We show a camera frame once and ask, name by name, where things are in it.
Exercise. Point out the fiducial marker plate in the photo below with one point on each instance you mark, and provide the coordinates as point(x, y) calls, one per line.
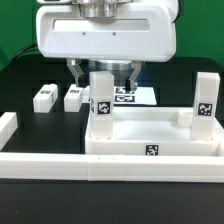
point(142, 96)

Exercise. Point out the white U-shaped obstacle fence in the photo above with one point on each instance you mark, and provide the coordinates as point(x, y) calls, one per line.
point(104, 167)

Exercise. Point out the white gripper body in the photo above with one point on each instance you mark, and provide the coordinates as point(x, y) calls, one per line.
point(139, 32)

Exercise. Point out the white desk top tray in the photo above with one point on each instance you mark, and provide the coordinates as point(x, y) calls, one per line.
point(154, 131)

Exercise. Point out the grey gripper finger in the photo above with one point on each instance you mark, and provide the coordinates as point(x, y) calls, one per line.
point(74, 67)
point(131, 84)

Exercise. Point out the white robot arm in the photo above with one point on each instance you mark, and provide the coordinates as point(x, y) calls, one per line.
point(105, 8)

